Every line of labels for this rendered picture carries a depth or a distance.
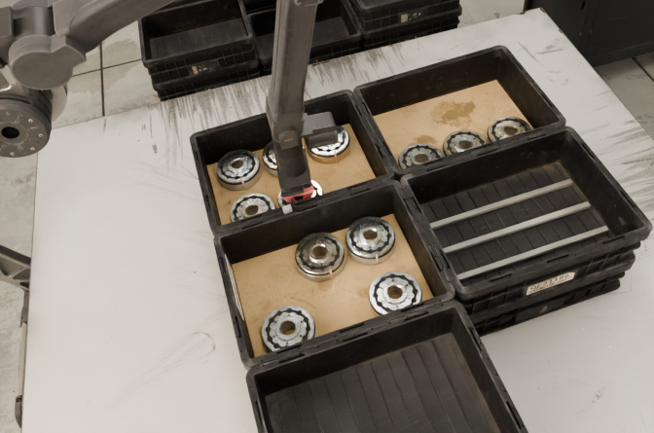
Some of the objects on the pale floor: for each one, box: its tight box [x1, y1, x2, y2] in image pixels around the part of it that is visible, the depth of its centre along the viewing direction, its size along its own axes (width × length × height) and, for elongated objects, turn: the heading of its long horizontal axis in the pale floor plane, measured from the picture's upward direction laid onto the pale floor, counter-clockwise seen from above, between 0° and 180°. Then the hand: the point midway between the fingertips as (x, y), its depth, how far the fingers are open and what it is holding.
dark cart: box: [523, 0, 654, 67], centre depth 249 cm, size 60×45×90 cm
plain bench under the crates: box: [20, 8, 654, 433], centre depth 166 cm, size 160×160×70 cm
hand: (298, 194), depth 136 cm, fingers open, 6 cm apart
